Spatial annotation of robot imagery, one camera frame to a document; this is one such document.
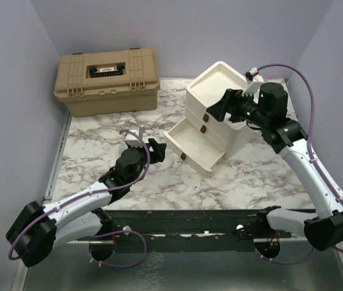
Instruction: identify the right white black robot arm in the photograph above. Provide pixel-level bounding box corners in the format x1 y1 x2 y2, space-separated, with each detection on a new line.
206 82 343 251

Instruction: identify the black mounting rail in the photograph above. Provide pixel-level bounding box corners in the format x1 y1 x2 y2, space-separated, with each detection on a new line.
88 209 291 258

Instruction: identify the tan plastic toolbox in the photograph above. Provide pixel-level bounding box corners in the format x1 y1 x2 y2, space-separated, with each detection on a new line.
54 48 160 117

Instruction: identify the cream drawer organizer cabinet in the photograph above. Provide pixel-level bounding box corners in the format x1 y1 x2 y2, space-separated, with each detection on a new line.
185 61 269 161

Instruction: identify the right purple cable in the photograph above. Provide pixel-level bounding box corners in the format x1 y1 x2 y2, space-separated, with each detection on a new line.
254 63 343 264

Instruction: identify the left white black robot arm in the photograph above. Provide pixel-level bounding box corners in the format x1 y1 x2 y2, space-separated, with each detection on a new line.
5 138 167 267

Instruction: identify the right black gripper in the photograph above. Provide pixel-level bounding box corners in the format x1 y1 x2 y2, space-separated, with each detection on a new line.
206 88 269 128

